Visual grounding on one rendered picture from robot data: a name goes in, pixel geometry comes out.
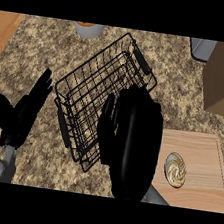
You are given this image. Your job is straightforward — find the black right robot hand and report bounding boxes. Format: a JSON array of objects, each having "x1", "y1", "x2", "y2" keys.
[{"x1": 87, "y1": 80, "x2": 170, "y2": 205}]

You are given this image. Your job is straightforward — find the grey pot with orange top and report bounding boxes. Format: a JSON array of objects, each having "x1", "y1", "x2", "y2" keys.
[{"x1": 72, "y1": 20, "x2": 107, "y2": 42}]

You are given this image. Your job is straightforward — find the black tiered wire basket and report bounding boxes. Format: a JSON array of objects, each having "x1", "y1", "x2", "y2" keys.
[{"x1": 43, "y1": 22, "x2": 165, "y2": 181}]

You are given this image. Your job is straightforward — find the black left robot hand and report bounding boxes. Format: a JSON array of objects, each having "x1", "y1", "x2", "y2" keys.
[{"x1": 0, "y1": 61, "x2": 56, "y2": 154}]

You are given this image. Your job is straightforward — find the pale wooden cutting board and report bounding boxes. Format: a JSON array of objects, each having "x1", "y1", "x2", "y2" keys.
[{"x1": 148, "y1": 126, "x2": 224, "y2": 215}]

